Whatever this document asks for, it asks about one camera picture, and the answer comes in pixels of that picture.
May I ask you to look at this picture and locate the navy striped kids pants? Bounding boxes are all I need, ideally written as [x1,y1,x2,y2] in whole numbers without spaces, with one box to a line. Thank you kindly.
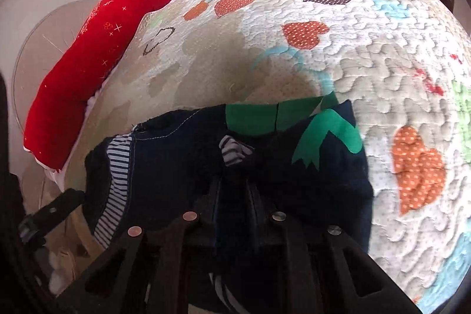
[81,92,374,314]

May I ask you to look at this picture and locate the red long pillow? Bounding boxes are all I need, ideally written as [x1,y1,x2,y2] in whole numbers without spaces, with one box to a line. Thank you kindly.
[23,0,172,170]

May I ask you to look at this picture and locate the round beige headboard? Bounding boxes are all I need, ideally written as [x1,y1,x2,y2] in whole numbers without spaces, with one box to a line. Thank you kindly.
[11,0,98,132]

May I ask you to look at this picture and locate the heart patterned quilt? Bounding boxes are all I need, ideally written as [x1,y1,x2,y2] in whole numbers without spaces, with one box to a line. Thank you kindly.
[62,0,470,313]

